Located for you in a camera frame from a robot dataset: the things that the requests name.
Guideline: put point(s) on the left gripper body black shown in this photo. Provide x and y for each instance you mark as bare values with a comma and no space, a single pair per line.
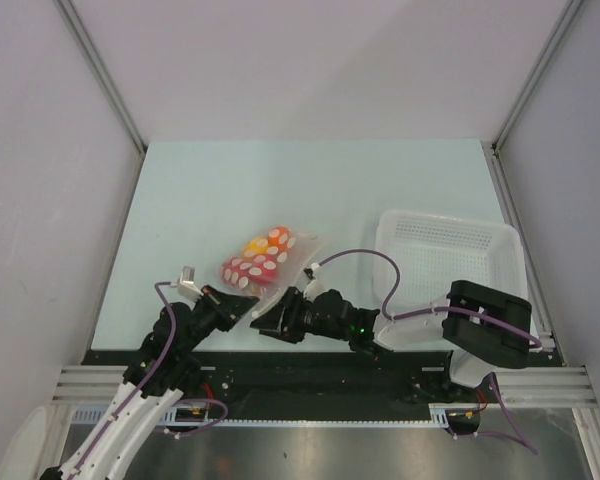
208,315

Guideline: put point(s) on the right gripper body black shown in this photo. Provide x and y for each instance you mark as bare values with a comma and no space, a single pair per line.
301,317

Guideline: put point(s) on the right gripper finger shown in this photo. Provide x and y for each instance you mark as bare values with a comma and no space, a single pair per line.
283,303
269,324

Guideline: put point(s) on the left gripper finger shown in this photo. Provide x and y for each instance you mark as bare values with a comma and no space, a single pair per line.
219,297
235,307

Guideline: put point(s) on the clear polka dot zip bag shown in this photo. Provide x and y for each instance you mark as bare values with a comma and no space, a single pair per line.
291,263

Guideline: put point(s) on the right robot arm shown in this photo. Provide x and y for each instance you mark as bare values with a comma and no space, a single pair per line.
487,328

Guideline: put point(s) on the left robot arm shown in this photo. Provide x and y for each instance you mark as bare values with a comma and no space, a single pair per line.
163,372

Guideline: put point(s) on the red fake fruit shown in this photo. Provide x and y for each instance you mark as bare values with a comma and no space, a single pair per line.
241,272

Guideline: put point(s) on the yellow fake fruit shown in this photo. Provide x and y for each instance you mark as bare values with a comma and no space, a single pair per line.
256,246

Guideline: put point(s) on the orange fake fruit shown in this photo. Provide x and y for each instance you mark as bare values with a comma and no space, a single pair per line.
280,239

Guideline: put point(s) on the white perforated plastic basket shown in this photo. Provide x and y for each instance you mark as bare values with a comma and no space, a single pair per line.
423,254

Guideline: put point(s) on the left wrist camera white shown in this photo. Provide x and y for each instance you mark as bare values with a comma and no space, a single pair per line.
185,285

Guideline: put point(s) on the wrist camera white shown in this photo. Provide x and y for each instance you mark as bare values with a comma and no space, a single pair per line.
185,285
314,286

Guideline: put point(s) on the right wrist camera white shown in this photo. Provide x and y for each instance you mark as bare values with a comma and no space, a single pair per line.
314,286

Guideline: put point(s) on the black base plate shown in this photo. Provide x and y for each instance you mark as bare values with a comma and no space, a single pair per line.
328,386

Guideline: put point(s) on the right aluminium side rail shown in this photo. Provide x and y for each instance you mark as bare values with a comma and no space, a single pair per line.
541,316

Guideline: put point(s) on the left aluminium frame post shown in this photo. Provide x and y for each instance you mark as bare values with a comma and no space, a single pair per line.
94,61

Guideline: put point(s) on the aluminium frame post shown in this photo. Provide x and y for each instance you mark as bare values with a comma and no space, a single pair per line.
94,61
550,49

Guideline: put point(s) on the right aluminium frame post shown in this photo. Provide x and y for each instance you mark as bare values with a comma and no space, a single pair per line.
550,49

